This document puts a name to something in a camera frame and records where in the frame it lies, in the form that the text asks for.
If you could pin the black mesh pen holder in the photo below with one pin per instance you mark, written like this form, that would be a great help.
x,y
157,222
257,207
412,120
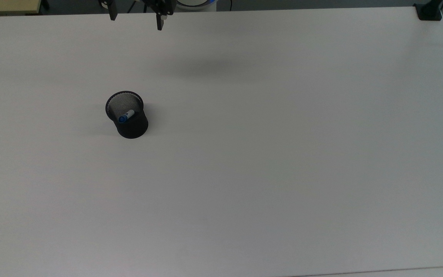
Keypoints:
x,y
131,125

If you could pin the light wooden table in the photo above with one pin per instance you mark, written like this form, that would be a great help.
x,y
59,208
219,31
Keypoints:
x,y
6,5

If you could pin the blue and white marker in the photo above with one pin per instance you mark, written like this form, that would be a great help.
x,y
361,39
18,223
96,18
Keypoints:
x,y
126,115

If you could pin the black furniture leg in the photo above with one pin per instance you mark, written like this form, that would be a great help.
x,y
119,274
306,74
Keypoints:
x,y
45,4

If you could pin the black table clamp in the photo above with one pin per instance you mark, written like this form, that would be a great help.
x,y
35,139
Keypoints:
x,y
428,11

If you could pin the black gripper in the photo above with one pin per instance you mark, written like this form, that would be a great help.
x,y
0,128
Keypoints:
x,y
162,6

